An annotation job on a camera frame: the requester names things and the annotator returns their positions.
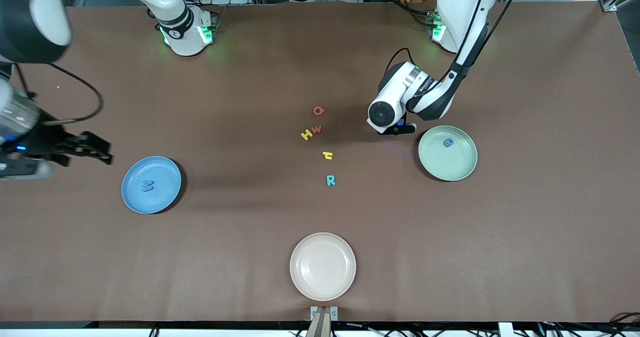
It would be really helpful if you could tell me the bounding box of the blue plate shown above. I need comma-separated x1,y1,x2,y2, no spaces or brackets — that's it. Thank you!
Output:
121,156,183,215

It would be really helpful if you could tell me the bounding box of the beige plate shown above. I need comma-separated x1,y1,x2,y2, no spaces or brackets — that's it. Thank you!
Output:
289,232,357,302

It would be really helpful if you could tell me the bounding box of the green plate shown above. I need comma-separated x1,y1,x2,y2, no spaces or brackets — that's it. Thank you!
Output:
418,125,479,182

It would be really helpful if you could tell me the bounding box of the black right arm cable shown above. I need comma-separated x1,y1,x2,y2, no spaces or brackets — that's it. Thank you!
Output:
14,62,104,126

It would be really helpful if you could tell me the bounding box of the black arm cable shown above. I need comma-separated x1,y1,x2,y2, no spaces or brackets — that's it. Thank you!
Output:
382,47,416,78
14,62,104,126

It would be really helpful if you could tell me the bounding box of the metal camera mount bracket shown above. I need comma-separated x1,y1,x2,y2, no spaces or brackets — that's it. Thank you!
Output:
310,305,339,337

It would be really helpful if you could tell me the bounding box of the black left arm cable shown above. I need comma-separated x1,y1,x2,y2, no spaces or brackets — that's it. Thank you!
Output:
382,47,416,78

